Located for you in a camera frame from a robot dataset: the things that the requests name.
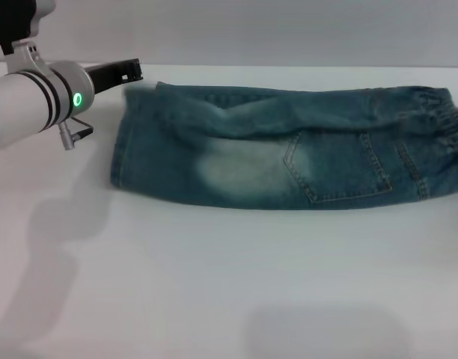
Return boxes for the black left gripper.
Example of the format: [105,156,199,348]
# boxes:
[87,57,144,95]

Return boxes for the blue denim shorts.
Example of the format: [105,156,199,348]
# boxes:
[109,81,458,211]

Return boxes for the black cable with metal plug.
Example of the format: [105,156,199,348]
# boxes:
[58,116,94,151]

